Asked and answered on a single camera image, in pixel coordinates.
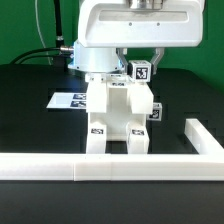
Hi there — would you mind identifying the black cable upper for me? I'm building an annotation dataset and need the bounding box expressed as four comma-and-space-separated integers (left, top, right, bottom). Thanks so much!
9, 48, 75, 66

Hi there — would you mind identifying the white marker base sheet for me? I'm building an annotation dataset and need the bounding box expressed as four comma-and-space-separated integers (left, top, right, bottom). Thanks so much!
47, 92, 86, 109

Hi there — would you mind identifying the black cable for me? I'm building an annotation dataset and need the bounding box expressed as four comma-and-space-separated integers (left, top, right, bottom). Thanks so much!
19, 54, 75, 66
9, 48, 75, 66

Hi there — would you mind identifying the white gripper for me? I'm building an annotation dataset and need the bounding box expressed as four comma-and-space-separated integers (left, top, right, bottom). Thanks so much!
78, 0, 205, 75

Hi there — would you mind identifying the white U-shaped fence frame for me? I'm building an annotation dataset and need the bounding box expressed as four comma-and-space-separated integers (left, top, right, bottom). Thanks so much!
0, 119, 224, 181

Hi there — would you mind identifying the black cable lower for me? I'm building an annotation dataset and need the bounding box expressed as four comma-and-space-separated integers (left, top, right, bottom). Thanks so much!
19, 54, 75, 66

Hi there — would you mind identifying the thin white cable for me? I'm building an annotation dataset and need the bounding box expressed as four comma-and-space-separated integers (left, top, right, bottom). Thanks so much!
34, 0, 54, 67

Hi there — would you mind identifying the white chair back frame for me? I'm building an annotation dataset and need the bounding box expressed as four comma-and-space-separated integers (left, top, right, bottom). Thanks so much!
85, 73, 154, 114

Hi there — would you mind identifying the white tagged cube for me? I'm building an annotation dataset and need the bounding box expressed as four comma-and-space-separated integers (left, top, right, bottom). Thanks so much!
148, 102, 162, 121
128, 60, 151, 82

